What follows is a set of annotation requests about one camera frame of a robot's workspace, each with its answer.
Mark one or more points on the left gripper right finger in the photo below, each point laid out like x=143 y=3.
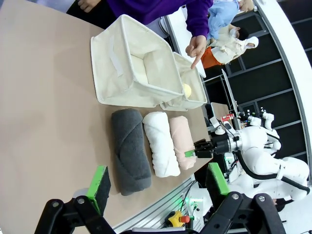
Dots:
x=217 y=182

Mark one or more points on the person in light blue shirt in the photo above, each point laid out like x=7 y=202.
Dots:
x=221 y=17

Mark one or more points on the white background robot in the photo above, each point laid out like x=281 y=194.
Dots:
x=263 y=119

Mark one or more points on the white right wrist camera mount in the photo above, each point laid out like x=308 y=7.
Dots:
x=220 y=131

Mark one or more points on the person in purple hoodie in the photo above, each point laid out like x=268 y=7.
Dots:
x=158 y=9

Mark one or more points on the white robot base unit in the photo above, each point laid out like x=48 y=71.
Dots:
x=200 y=200

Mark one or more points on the cream fabric basket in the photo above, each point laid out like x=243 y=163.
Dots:
x=109 y=73
x=195 y=80

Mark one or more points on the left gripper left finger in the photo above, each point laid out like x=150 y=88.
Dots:
x=97 y=187

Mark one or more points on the yellow emergency stop button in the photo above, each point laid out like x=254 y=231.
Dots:
x=175 y=217

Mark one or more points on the grey towel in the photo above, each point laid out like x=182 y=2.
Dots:
x=131 y=151

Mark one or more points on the aluminium table frame rail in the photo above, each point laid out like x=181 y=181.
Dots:
x=156 y=207

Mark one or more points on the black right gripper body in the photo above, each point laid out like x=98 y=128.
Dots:
x=220 y=147

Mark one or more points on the person's left forearm purple sleeve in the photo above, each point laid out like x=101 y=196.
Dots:
x=200 y=22

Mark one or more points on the rolled white towel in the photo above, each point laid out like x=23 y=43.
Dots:
x=161 y=146

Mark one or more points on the pink towel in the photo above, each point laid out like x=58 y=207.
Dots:
x=181 y=136

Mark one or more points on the person's left hand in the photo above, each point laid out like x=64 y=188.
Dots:
x=196 y=47

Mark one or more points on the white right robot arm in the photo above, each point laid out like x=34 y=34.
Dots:
x=268 y=158

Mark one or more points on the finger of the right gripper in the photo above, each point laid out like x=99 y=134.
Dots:
x=190 y=153
x=200 y=144

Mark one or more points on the person's right hand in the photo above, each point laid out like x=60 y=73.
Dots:
x=87 y=5

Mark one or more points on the yellow towel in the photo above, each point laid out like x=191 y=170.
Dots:
x=187 y=90

